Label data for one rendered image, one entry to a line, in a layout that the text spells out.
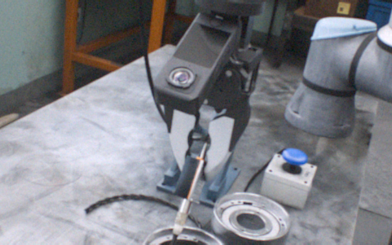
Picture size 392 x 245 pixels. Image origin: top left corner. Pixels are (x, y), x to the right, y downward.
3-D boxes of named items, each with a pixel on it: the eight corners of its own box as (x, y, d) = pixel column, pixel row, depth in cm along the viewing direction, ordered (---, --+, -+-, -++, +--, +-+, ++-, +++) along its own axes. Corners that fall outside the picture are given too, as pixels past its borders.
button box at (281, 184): (302, 210, 77) (310, 184, 75) (258, 196, 79) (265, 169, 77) (311, 186, 84) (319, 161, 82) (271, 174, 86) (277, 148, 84)
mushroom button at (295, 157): (298, 189, 78) (306, 161, 76) (273, 181, 79) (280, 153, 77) (303, 177, 82) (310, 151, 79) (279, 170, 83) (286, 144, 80)
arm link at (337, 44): (321, 67, 114) (337, 8, 108) (374, 88, 106) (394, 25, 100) (291, 74, 105) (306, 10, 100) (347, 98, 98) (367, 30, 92)
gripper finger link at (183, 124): (200, 157, 63) (219, 93, 59) (183, 179, 58) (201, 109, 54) (178, 148, 64) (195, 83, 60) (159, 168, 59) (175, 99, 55)
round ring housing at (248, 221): (290, 268, 65) (298, 243, 63) (210, 259, 64) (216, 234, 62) (277, 219, 74) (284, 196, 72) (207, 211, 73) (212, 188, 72)
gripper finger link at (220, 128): (241, 168, 62) (249, 98, 58) (227, 191, 57) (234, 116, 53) (217, 163, 63) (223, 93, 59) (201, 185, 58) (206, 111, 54)
